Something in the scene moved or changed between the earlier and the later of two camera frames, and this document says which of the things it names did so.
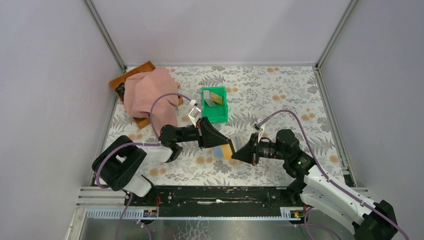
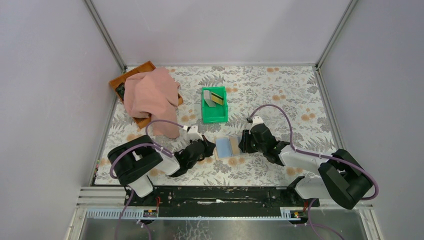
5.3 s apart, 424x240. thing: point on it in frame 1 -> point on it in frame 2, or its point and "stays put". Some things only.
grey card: (207, 95) stays put
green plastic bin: (215, 104) stays put
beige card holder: (237, 141) stays put
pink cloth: (141, 89) stays put
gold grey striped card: (227, 151) -> (217, 98)
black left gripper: (201, 132) -> (205, 148)
